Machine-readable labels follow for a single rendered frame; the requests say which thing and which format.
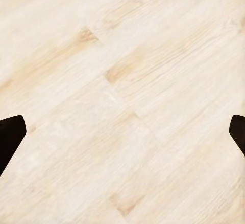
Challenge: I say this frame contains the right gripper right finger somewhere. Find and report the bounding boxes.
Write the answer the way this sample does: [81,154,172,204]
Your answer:
[229,115,245,156]

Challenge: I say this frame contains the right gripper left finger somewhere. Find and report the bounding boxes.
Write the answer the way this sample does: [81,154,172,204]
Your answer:
[0,115,27,175]

